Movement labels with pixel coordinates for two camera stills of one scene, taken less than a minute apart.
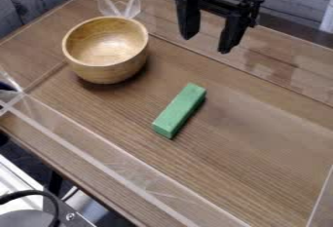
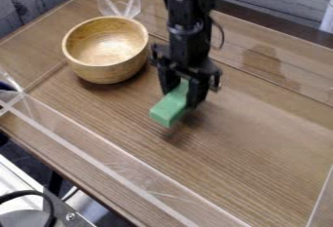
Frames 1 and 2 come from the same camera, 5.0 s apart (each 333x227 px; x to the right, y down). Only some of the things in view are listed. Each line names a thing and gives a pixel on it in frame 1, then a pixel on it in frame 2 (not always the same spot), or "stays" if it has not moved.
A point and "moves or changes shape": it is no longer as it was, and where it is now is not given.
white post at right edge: x=326 y=21 stays
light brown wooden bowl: x=104 y=49 stays
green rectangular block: x=172 y=117 moves or changes shape
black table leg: x=55 y=183 stays
